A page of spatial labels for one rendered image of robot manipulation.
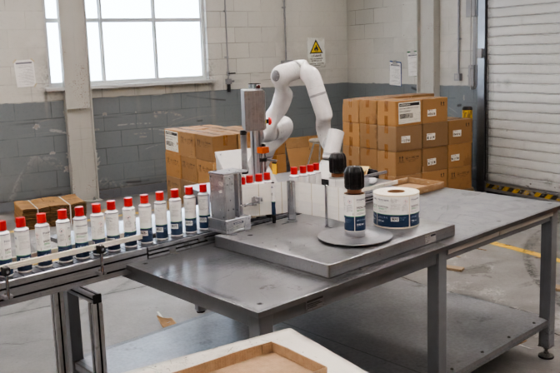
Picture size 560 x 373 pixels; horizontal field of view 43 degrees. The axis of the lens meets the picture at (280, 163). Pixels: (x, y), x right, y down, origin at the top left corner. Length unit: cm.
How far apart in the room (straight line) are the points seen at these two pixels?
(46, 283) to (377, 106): 502
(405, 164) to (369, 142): 45
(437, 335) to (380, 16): 702
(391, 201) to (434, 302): 46
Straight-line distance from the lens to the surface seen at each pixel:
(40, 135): 852
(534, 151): 788
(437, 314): 314
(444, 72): 887
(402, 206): 308
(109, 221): 289
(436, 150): 749
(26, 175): 853
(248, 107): 332
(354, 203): 288
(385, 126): 717
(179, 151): 742
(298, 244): 287
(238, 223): 309
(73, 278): 282
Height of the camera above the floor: 163
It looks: 9 degrees down
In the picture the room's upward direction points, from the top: 2 degrees counter-clockwise
